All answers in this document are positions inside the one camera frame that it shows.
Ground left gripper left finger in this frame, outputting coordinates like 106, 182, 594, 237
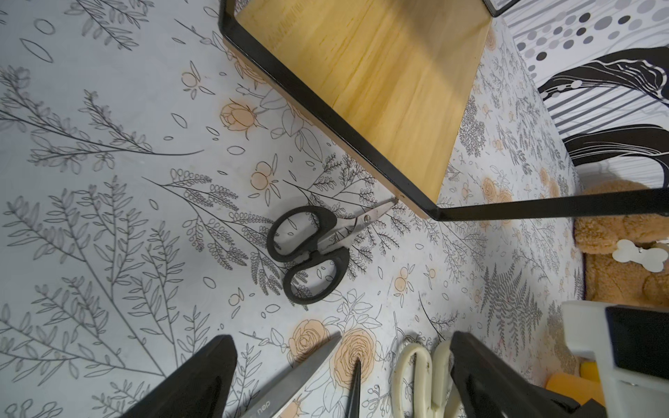
124, 334, 238, 418

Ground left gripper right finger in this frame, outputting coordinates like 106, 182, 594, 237
451, 331, 606, 417

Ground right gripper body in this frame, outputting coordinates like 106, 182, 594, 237
562, 301, 668, 417

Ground beige scissors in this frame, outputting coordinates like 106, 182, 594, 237
390, 339, 463, 417

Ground orange storage box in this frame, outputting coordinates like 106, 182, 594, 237
545, 372, 606, 406

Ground long black scissors left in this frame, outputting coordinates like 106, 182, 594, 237
242, 334, 341, 418

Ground small black scissors near shelf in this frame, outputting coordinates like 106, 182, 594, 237
267, 199, 398, 306

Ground yellow plush toy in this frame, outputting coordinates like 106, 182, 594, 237
579, 362, 600, 383

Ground brown teddy bear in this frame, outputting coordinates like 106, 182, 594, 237
573, 179, 669, 308

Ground floral table mat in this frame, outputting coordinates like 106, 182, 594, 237
1, 1, 583, 417

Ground wooden two-tier shelf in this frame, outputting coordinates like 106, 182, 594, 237
219, 1, 668, 222

